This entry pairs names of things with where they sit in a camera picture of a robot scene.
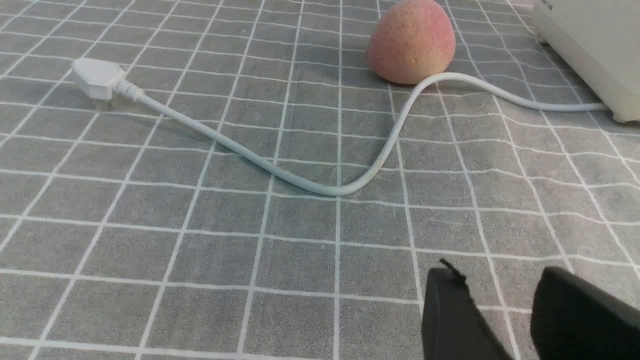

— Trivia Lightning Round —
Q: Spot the white two-slot toaster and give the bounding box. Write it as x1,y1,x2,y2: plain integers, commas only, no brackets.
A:
532,0,640,123

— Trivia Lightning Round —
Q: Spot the pink peach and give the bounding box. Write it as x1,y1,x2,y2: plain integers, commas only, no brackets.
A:
365,0,457,85

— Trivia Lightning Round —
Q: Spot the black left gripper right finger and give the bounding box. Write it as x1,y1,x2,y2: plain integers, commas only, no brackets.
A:
530,266,640,360

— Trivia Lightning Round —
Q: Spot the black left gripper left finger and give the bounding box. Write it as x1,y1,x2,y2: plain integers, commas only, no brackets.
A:
421,259,511,360

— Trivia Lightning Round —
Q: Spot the white power cord with plug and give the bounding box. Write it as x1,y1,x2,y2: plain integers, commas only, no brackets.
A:
71,58,610,197

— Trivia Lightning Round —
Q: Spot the grey checked tablecloth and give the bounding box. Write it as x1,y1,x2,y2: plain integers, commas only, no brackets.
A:
0,0,639,360

